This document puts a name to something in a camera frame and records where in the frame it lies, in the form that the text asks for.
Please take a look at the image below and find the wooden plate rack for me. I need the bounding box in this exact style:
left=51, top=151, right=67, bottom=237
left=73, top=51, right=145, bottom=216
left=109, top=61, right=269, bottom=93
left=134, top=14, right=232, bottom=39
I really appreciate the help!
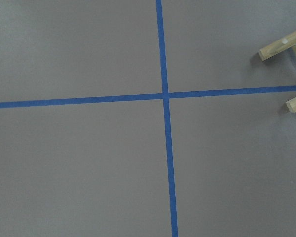
left=258, top=30, right=296, bottom=113

